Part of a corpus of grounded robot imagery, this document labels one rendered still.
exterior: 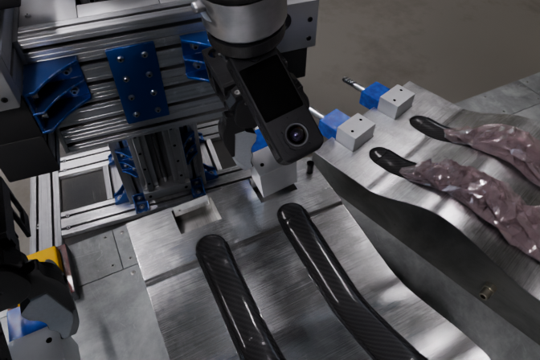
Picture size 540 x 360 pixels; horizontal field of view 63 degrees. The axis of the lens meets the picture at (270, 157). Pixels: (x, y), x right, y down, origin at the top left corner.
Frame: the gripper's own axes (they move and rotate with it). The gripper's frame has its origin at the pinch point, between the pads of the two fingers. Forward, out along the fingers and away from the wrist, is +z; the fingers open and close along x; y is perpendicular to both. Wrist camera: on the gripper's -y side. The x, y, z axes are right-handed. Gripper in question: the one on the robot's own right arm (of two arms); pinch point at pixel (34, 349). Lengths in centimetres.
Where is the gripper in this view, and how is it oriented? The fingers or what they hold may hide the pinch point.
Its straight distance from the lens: 46.3
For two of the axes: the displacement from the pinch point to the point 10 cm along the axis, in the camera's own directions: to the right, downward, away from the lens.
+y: -4.4, -6.5, 6.1
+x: -9.0, 3.2, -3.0
